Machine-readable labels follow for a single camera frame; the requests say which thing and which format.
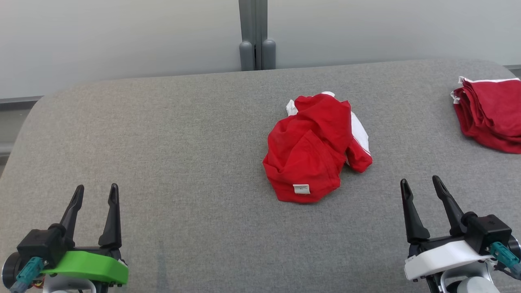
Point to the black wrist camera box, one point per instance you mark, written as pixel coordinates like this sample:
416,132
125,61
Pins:
40,244
488,232

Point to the black round left gripper knob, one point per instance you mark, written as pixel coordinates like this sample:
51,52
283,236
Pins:
10,270

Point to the dark grey wall base rail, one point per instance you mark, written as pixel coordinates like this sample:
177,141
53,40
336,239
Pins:
20,101
513,70

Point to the red jersey shirt striped sleeves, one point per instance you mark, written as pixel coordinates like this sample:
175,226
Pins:
309,150

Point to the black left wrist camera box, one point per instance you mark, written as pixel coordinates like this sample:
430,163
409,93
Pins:
40,244

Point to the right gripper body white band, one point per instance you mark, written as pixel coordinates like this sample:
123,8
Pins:
439,256

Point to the red shorts white trim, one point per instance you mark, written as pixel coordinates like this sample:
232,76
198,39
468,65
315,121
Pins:
492,114

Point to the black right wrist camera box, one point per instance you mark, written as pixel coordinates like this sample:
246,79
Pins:
488,232

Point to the grey partition post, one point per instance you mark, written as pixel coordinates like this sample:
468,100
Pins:
256,34

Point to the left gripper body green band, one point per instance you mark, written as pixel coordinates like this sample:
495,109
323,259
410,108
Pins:
87,266

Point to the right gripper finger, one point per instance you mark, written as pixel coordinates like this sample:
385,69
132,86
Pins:
412,219
449,209

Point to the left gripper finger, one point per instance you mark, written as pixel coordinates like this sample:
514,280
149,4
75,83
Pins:
112,221
72,207

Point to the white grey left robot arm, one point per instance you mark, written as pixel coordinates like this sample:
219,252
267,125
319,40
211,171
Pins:
67,288

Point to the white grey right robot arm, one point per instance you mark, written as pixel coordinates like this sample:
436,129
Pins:
472,285

